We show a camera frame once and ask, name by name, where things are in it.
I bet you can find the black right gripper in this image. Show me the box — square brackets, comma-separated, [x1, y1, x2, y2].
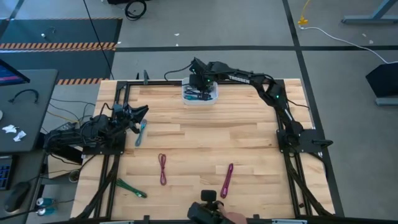
[188, 57, 215, 100]

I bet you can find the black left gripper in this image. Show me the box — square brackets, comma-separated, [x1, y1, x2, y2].
[113, 104, 149, 134]

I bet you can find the dark red braided USB-C cable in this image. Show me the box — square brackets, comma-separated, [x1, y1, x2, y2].
[157, 152, 168, 187]

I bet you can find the white plastic bin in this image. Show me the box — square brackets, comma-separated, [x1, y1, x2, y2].
[181, 77, 220, 106]

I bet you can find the grey desk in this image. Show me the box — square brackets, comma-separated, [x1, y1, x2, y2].
[0, 68, 59, 154]

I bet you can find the black hazard striped floor mat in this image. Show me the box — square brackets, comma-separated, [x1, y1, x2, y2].
[0, 17, 123, 85]

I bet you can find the blue drink can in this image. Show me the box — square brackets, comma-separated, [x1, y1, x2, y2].
[35, 197, 57, 207]
[36, 207, 57, 217]

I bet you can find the person's hand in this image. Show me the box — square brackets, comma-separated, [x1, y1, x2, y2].
[217, 201, 248, 224]

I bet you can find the computer monitor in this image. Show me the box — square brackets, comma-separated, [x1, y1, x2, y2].
[0, 58, 31, 87]

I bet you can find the black keyboard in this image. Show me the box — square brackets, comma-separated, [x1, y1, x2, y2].
[0, 155, 12, 191]

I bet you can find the black computer mouse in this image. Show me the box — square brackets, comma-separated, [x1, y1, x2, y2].
[3, 181, 32, 213]

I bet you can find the grey blue desk leg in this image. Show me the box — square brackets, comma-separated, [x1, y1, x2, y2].
[341, 0, 398, 25]

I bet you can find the black floor stand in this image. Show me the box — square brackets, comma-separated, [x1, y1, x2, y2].
[365, 61, 398, 106]

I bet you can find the black aluminium table frame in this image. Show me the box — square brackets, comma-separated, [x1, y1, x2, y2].
[74, 79, 346, 224]

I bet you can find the long black floor cable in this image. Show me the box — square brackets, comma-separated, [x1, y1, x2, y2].
[82, 0, 115, 81]

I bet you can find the coiled black cable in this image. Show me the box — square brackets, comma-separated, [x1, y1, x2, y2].
[124, 0, 147, 22]

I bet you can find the short black cable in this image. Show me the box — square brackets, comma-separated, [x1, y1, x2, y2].
[8, 88, 40, 105]

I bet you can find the black handheld camera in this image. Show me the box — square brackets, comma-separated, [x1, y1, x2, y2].
[187, 189, 225, 224]

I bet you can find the yellow cable with plug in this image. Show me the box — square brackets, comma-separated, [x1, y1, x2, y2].
[297, 0, 312, 26]

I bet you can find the white floor cable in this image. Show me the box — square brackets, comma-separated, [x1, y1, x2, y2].
[300, 26, 398, 65]

